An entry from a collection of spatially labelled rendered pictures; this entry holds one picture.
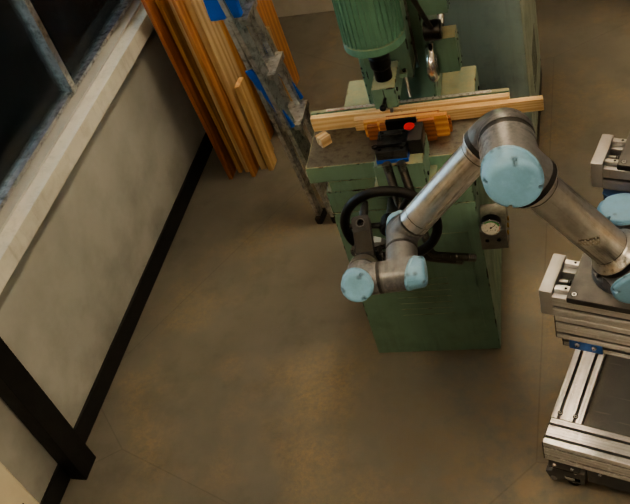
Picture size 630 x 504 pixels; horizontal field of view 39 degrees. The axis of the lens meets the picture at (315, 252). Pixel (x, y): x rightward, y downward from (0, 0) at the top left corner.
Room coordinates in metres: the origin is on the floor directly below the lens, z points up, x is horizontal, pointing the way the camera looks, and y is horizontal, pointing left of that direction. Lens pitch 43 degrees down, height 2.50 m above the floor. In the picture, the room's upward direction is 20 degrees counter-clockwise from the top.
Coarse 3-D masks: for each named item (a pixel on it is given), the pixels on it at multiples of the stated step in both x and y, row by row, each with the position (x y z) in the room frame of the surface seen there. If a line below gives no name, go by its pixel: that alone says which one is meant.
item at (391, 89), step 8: (392, 64) 2.18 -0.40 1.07; (392, 72) 2.14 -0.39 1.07; (392, 80) 2.11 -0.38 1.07; (400, 80) 2.16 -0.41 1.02; (376, 88) 2.09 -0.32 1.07; (384, 88) 2.08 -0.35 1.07; (392, 88) 2.07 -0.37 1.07; (400, 88) 2.14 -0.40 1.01; (376, 96) 2.09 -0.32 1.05; (384, 96) 2.08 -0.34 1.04; (392, 96) 2.07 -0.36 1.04; (376, 104) 2.09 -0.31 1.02; (392, 104) 2.08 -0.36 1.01
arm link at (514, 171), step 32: (512, 128) 1.33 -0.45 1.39; (480, 160) 1.33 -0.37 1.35; (512, 160) 1.25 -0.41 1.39; (544, 160) 1.27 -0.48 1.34; (512, 192) 1.24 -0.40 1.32; (544, 192) 1.23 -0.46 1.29; (576, 192) 1.27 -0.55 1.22; (576, 224) 1.23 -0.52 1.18; (608, 224) 1.24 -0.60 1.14; (608, 256) 1.21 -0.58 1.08
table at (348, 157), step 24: (456, 120) 2.05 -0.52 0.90; (312, 144) 2.18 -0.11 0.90; (336, 144) 2.14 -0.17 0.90; (360, 144) 2.10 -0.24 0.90; (432, 144) 1.98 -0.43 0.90; (456, 144) 1.94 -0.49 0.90; (312, 168) 2.07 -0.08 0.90; (336, 168) 2.04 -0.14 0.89; (360, 168) 2.01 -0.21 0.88; (432, 168) 1.91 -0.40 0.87
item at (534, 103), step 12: (540, 96) 1.97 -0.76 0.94; (432, 108) 2.09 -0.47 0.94; (444, 108) 2.07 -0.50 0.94; (456, 108) 2.05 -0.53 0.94; (468, 108) 2.03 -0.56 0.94; (480, 108) 2.02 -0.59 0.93; (492, 108) 2.01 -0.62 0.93; (516, 108) 1.98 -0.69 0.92; (528, 108) 1.97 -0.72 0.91; (540, 108) 1.95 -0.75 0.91; (360, 120) 2.16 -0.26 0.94
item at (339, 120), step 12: (480, 96) 2.05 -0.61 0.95; (492, 96) 2.03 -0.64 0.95; (504, 96) 2.01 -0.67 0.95; (372, 108) 2.18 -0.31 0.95; (396, 108) 2.14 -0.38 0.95; (408, 108) 2.12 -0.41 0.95; (420, 108) 2.11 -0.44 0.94; (312, 120) 2.23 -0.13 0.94; (324, 120) 2.22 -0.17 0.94; (336, 120) 2.21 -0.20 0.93; (348, 120) 2.19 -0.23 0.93
